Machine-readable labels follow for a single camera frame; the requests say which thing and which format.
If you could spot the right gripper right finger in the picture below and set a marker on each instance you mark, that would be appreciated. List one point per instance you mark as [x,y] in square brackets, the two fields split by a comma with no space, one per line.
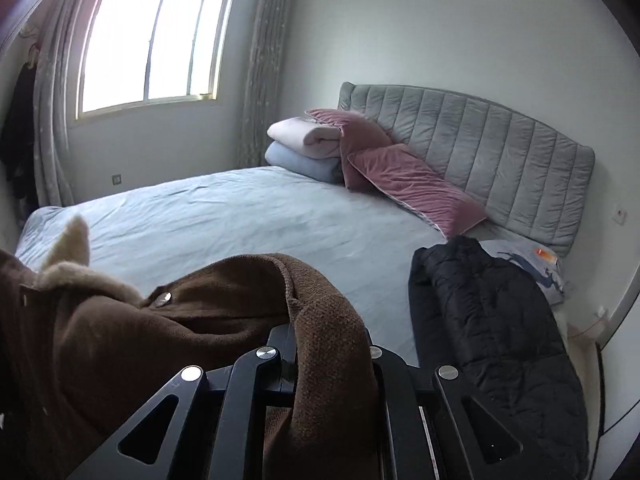
[438,426]

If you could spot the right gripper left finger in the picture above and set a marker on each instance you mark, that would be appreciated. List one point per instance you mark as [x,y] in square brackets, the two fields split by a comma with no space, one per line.
[203,424]

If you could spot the brown button jacket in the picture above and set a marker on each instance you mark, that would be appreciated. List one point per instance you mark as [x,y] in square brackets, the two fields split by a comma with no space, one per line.
[81,352]

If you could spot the hanging black clothes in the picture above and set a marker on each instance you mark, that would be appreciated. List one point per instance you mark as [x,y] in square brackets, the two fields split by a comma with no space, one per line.
[17,144]

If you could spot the black puffer jacket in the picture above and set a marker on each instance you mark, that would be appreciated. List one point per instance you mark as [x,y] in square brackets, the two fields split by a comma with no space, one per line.
[488,317]

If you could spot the light blue bed sheet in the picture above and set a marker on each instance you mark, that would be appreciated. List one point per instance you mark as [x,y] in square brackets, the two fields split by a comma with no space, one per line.
[362,243]

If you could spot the white printed pillow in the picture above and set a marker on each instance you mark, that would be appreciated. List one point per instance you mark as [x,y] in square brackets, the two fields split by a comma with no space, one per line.
[540,262]

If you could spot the folded pink blanket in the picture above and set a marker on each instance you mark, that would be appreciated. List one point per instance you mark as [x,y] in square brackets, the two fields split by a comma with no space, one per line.
[306,137]

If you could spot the front pink velvet pillow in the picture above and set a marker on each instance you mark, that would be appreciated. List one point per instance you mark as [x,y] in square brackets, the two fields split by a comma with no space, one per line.
[402,177]

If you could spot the pink velvet pillow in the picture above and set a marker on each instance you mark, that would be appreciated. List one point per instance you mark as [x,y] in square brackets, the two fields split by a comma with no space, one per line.
[358,133]
[402,177]

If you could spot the grey quilted headboard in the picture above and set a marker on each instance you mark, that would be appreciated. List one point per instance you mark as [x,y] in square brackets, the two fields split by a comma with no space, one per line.
[531,179]

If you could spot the rear pink velvet pillow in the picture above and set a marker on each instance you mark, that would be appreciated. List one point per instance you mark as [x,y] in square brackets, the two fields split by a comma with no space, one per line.
[358,133]

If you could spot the right grey curtain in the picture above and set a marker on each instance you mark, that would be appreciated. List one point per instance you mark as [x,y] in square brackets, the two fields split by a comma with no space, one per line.
[261,93]

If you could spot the grey curtain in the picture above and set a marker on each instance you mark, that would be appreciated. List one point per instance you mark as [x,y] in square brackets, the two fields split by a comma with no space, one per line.
[51,152]
[261,93]

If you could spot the window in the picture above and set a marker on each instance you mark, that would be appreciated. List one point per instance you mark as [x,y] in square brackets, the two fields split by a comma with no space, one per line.
[139,53]

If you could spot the left grey curtain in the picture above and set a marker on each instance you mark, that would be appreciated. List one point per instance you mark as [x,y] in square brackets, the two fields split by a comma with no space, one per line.
[51,152]

